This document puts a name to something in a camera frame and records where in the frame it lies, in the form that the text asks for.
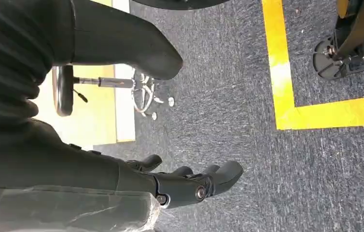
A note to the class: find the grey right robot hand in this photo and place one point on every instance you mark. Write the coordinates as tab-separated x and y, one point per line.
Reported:
73	173

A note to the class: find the ribbed grey right robot arm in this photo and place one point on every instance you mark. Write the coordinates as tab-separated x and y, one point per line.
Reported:
9	48

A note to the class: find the black stool with chrome base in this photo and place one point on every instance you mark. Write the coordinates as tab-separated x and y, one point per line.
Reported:
63	91

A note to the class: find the yellow floor tape square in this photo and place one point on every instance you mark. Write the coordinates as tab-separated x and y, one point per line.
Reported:
284	96

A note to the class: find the black robot leg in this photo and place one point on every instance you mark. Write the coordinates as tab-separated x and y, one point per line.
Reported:
354	48

